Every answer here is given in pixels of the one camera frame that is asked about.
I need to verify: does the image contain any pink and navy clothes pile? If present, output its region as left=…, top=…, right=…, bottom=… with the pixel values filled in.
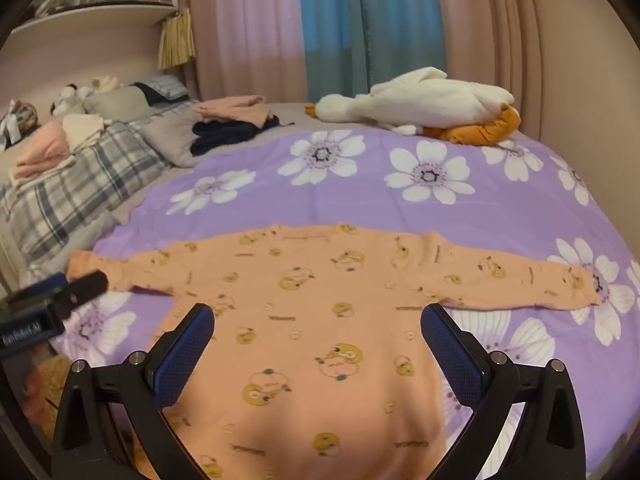
left=190, top=114, right=282, bottom=157

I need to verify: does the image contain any basket with white bow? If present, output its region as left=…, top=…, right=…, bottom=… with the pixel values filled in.
left=0, top=100, right=41, bottom=149

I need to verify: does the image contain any blue curtain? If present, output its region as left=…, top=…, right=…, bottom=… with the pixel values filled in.
left=296, top=0, right=449, bottom=104

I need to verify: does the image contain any blue plaid pillow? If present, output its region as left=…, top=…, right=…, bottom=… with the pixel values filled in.
left=135, top=75, right=190, bottom=107

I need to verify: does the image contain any white goose plush toy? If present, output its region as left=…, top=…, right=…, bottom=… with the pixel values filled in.
left=306, top=66, right=522, bottom=147

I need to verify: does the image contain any peach folded garment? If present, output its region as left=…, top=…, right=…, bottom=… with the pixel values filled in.
left=192, top=95, right=273, bottom=128

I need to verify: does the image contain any black cloth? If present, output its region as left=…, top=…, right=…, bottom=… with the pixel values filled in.
left=134, top=82, right=162, bottom=107

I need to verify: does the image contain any beige pillow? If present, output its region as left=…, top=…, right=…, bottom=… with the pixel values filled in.
left=82, top=85, right=152, bottom=122

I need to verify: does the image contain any orange printed baby romper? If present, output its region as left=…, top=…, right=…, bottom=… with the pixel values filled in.
left=67, top=221, right=602, bottom=480

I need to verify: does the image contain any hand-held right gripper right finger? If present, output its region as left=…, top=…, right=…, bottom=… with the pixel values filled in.
left=420, top=303, right=587, bottom=480

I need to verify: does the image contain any cream folded cloth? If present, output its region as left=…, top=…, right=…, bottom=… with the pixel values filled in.
left=62, top=112, right=114, bottom=154

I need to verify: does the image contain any pink curtain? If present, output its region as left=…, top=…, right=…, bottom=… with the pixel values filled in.
left=177, top=0, right=309, bottom=104

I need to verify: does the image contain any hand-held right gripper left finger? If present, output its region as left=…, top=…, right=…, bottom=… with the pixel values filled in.
left=51, top=303, right=217, bottom=480

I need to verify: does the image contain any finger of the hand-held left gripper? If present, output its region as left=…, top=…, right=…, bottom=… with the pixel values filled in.
left=35, top=270, right=109, bottom=318
left=5, top=272, right=70, bottom=308

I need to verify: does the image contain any grey plaid quilt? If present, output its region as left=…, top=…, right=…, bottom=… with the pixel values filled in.
left=0, top=120, right=171, bottom=267

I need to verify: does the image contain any purple floral blanket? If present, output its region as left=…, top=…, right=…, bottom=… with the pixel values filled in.
left=52, top=127, right=640, bottom=480

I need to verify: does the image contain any pink folded cloth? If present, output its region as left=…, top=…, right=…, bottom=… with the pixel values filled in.
left=10, top=122, right=72, bottom=181

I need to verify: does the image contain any black and white plush toy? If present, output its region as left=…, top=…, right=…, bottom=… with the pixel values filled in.
left=50, top=84, right=96, bottom=117

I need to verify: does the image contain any yellow fringe hanging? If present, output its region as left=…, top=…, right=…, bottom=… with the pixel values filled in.
left=157, top=9, right=196, bottom=71

